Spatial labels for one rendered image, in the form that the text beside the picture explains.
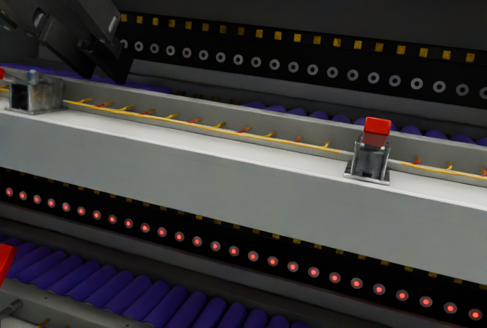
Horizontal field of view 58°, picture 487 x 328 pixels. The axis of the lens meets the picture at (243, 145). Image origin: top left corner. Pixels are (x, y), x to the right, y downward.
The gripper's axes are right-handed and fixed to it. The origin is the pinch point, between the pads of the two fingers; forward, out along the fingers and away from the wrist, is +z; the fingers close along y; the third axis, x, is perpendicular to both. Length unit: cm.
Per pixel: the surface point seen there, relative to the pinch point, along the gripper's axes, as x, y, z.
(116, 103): 4.5, -4.5, 0.0
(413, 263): 11.8, -29.2, -2.0
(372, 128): 6.8, -25.4, -10.1
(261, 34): -8.7, -12.3, 8.3
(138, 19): -8.7, 2.4, 8.2
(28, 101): 7.0, 0.1, -4.2
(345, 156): 5.3, -23.9, 0.0
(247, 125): 4.3, -16.2, 0.0
